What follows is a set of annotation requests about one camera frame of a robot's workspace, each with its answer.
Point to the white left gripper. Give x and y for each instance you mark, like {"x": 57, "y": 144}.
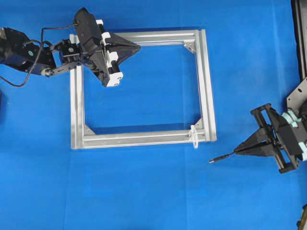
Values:
{"x": 120, "y": 50}

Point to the teal right gripper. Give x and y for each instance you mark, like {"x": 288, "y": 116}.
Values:
{"x": 265, "y": 142}

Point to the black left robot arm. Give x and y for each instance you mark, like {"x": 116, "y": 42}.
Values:
{"x": 19, "y": 52}

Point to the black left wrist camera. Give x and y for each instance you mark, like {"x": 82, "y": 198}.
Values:
{"x": 89, "y": 35}

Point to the white string loop clip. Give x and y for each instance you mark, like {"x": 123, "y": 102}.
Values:
{"x": 193, "y": 136}

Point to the black vertical rail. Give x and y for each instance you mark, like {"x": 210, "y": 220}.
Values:
{"x": 299, "y": 12}

